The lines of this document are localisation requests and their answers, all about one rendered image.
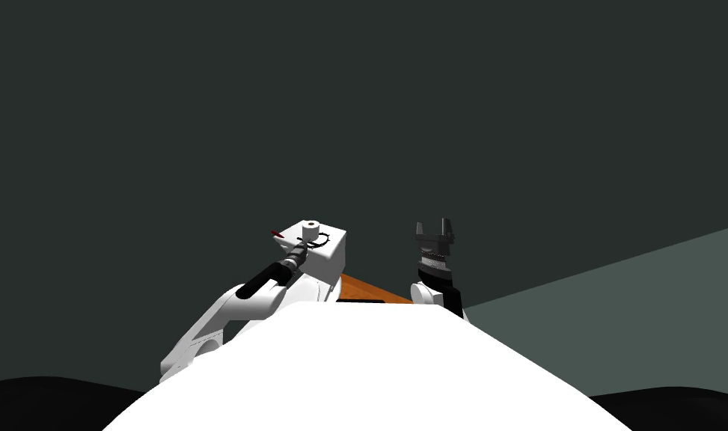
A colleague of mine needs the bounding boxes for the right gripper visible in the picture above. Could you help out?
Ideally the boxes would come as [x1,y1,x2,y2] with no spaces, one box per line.
[414,217,456,255]

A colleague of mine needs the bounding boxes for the orange wooden table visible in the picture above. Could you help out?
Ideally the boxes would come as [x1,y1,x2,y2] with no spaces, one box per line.
[339,272,415,305]

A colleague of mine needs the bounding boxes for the white box-shaped table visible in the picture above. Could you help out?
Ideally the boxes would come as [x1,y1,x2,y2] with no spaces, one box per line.
[277,218,347,284]

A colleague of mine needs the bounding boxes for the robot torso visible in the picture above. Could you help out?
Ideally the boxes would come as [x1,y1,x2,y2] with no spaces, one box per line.
[103,299,634,431]

